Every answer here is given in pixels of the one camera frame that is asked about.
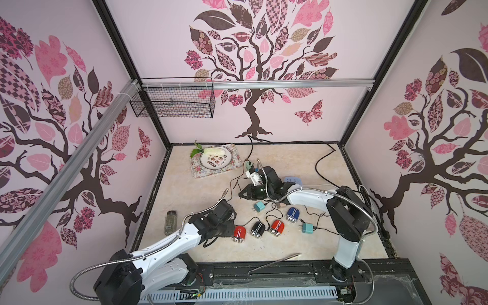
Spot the teal charger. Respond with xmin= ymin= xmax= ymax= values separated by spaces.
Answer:
xmin=253 ymin=201 xmax=266 ymax=213
xmin=301 ymin=222 xmax=315 ymax=234

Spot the red shaver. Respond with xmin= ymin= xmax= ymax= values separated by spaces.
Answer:
xmin=232 ymin=226 xmax=247 ymax=243
xmin=269 ymin=219 xmax=285 ymax=236

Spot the blue shaver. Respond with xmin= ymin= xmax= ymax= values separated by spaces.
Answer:
xmin=286 ymin=207 xmax=300 ymax=223

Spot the black shaver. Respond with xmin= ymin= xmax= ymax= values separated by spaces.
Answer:
xmin=250 ymin=221 xmax=266 ymax=238

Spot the black blue shaver cable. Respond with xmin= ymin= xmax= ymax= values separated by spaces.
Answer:
xmin=300 ymin=207 xmax=341 ymax=236

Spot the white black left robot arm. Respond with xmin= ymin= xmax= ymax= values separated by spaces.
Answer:
xmin=69 ymin=198 xmax=235 ymax=304

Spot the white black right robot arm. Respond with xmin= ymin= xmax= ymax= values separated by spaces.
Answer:
xmin=239 ymin=161 xmax=378 ymax=282

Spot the light blue round socket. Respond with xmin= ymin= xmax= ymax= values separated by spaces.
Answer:
xmin=283 ymin=176 xmax=302 ymax=185

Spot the white power strip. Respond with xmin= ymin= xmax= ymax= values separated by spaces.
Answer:
xmin=244 ymin=160 xmax=255 ymax=175

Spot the glass spice jar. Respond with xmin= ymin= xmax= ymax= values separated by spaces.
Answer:
xmin=164 ymin=210 xmax=177 ymax=236

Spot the white patterned plate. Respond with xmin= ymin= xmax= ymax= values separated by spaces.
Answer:
xmin=199 ymin=146 xmax=233 ymax=170

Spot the white flower with leaves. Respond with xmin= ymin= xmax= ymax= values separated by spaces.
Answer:
xmin=189 ymin=141 xmax=226 ymax=158

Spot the black socket power cord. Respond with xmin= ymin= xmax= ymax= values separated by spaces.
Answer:
xmin=314 ymin=142 xmax=363 ymax=193

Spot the black power strip cord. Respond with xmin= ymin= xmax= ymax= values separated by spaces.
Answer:
xmin=247 ymin=134 xmax=273 ymax=163

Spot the aluminium rail back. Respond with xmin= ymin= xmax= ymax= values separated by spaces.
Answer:
xmin=141 ymin=79 xmax=375 ymax=90

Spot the aluminium rail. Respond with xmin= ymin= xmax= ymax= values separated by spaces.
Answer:
xmin=1 ymin=80 xmax=139 ymax=283
xmin=141 ymin=79 xmax=375 ymax=90

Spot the black wire basket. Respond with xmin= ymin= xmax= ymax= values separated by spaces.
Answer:
xmin=130 ymin=76 xmax=216 ymax=119

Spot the white slotted cable duct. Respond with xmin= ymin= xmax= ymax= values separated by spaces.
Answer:
xmin=139 ymin=286 xmax=338 ymax=304

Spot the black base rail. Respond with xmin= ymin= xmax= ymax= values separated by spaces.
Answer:
xmin=198 ymin=259 xmax=417 ymax=285

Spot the aluminium rail left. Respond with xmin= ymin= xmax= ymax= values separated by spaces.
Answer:
xmin=1 ymin=80 xmax=139 ymax=283

